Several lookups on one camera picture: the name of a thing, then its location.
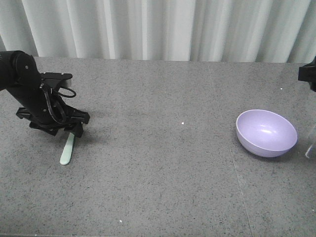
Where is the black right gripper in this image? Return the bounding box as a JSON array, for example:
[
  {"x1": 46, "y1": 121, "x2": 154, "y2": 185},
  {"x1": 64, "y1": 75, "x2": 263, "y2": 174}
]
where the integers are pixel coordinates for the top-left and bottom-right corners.
[{"x1": 298, "y1": 57, "x2": 316, "y2": 91}]

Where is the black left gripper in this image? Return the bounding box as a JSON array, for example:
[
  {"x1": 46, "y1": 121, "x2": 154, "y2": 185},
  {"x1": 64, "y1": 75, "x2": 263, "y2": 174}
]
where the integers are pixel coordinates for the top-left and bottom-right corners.
[{"x1": 16, "y1": 99, "x2": 89, "y2": 138}]

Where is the mint green plastic spoon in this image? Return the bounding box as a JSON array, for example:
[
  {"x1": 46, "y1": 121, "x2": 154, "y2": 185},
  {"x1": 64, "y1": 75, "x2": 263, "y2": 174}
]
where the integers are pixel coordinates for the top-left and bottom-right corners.
[{"x1": 60, "y1": 133, "x2": 75, "y2": 165}]

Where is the purple plastic bowl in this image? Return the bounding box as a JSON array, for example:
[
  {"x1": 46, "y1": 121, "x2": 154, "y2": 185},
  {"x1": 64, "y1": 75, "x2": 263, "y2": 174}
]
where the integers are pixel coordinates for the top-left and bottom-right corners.
[{"x1": 236, "y1": 109, "x2": 298, "y2": 158}]

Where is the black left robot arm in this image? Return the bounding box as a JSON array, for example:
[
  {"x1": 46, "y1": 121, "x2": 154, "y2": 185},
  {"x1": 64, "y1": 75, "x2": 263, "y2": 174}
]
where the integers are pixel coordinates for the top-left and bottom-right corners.
[{"x1": 0, "y1": 50, "x2": 90, "y2": 138}]

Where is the white pleated curtain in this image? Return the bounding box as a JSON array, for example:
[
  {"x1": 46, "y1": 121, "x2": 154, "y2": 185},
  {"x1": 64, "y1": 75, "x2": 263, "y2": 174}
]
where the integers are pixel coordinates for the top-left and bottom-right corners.
[{"x1": 0, "y1": 0, "x2": 316, "y2": 63}]

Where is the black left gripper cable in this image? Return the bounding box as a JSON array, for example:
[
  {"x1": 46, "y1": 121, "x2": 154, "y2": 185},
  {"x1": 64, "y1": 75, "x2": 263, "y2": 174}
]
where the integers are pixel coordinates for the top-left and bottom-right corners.
[{"x1": 39, "y1": 83, "x2": 77, "y2": 125}]

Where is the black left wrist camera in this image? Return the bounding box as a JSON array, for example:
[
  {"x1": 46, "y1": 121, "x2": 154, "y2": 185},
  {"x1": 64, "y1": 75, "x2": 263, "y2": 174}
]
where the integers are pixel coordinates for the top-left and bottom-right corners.
[{"x1": 40, "y1": 72, "x2": 73, "y2": 88}]

